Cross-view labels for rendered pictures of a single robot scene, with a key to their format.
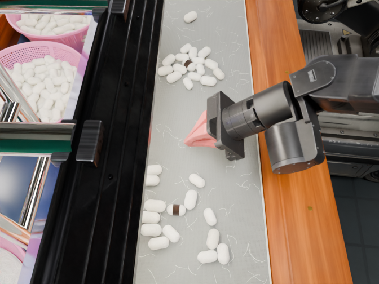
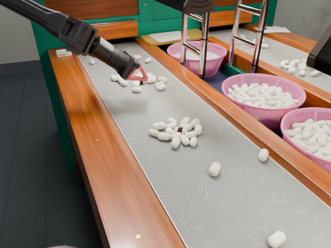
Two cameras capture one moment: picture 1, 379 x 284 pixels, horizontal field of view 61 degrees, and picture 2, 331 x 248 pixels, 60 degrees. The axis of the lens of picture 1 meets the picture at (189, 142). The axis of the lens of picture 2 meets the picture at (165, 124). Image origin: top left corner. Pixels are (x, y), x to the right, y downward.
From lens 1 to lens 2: 1.15 m
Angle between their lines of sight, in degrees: 86
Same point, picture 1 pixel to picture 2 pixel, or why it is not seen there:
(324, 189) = (68, 96)
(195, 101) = (160, 118)
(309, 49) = not seen: outside the picture
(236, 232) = (110, 85)
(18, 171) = not seen: hidden behind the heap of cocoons
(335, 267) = (64, 79)
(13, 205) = (219, 86)
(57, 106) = (238, 95)
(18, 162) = not seen: hidden behind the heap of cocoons
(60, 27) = (307, 128)
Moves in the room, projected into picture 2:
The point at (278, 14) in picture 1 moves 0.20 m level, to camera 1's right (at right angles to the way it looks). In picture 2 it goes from (118, 194) to (6, 232)
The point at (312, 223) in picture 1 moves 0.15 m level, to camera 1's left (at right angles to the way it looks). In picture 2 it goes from (74, 86) to (116, 78)
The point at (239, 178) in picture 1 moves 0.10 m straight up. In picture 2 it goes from (115, 97) to (112, 69)
